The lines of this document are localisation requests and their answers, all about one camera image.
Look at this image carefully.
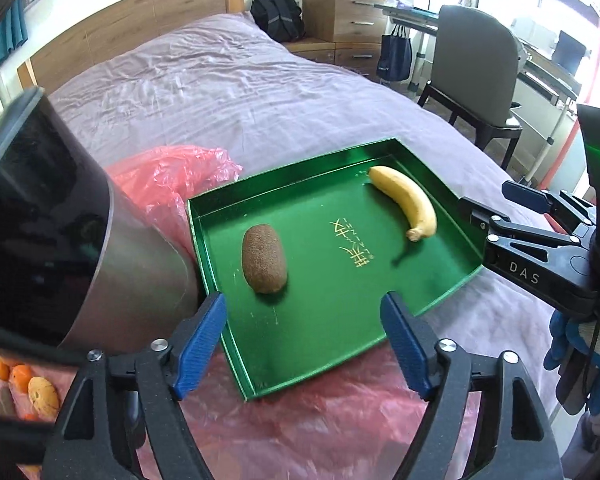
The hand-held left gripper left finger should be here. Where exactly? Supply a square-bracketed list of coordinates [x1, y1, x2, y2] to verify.
[40, 291, 228, 480]

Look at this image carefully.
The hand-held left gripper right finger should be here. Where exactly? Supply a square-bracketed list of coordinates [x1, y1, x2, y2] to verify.
[379, 291, 566, 480]

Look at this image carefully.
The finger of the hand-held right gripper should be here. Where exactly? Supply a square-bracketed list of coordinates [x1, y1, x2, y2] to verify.
[457, 196, 581, 251]
[501, 181, 598, 234]

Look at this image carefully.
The yellow banana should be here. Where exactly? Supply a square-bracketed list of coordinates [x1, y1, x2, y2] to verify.
[368, 165, 438, 242]

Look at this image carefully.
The brown kiwi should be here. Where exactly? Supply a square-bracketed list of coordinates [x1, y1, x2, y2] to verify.
[242, 224, 289, 295]

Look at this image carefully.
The green tray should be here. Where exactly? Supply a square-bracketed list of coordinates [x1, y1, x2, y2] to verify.
[186, 137, 485, 403]

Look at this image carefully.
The striped yellow fruit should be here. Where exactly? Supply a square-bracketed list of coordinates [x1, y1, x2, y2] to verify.
[28, 377, 61, 417]

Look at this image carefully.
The person's right hand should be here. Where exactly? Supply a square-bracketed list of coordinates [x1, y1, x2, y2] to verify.
[544, 307, 600, 441]

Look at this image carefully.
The red plastic sheet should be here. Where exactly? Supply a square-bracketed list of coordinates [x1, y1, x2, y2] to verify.
[102, 144, 556, 480]

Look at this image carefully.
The dark laptop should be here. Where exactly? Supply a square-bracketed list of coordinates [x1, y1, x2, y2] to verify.
[555, 30, 588, 76]

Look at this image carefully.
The grey chair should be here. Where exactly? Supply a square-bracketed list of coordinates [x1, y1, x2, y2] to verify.
[417, 5, 526, 168]

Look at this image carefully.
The navy tote bag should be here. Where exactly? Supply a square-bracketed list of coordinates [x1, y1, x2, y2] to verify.
[377, 24, 413, 82]

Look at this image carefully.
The low wooden nightstand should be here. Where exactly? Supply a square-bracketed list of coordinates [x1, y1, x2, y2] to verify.
[285, 37, 383, 78]

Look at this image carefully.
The grey desk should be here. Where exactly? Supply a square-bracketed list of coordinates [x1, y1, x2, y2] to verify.
[374, 1, 481, 41]

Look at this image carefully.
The wooden dresser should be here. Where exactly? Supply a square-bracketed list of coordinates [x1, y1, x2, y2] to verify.
[302, 0, 391, 43]

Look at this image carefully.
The black backpack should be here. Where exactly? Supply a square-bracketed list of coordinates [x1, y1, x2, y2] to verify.
[250, 0, 306, 43]

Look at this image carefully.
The wooden bed headboard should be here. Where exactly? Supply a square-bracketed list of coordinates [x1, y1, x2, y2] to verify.
[17, 0, 244, 96]

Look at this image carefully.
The teal curtain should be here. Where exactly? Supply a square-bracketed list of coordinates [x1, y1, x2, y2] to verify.
[0, 0, 29, 71]

